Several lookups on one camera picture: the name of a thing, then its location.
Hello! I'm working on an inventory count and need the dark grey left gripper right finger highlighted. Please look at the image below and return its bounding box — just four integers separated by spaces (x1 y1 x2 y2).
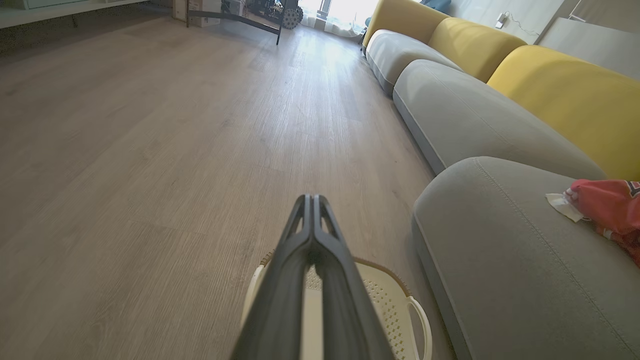
313 194 397 360

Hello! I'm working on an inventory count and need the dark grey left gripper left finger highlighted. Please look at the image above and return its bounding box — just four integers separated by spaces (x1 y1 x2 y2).
231 194 315 360

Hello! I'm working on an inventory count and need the red basketball jersey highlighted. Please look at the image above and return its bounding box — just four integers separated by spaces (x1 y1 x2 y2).
545 178 640 269

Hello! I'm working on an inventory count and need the yellow sofa back cushion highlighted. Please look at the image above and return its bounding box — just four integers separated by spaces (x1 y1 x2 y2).
362 0 451 49
427 17 529 84
487 44 640 182

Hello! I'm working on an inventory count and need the white plastic laundry basket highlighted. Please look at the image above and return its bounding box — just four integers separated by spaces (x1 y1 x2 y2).
240 249 434 360

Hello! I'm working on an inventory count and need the white sheer curtain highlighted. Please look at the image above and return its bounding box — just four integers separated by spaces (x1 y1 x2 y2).
299 0 373 39

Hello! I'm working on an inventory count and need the black perforated wheel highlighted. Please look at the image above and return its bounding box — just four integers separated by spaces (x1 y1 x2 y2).
281 6 305 30

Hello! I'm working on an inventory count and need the white cardboard box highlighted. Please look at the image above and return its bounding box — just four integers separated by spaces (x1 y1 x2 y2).
172 0 224 28

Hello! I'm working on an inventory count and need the blue pillow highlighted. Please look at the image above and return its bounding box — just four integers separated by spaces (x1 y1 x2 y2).
420 0 452 15

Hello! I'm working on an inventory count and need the grey flat panel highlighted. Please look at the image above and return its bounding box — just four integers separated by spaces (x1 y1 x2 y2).
537 17 640 82

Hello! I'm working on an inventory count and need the white low cabinet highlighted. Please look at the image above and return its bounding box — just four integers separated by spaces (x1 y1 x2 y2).
0 0 151 30

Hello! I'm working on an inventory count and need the black metal frame table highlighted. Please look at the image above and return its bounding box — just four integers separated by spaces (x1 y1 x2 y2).
185 0 301 46

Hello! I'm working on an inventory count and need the thin charger cable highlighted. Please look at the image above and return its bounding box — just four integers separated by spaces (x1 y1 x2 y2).
507 14 543 38

